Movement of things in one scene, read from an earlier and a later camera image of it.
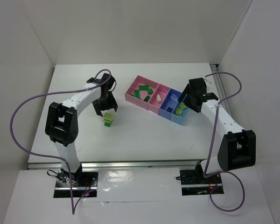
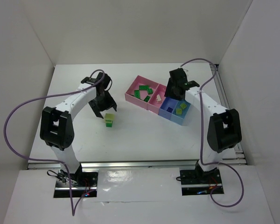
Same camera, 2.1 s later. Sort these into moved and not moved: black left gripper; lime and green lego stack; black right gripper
Moved: black right gripper
Not moved: lime and green lego stack; black left gripper
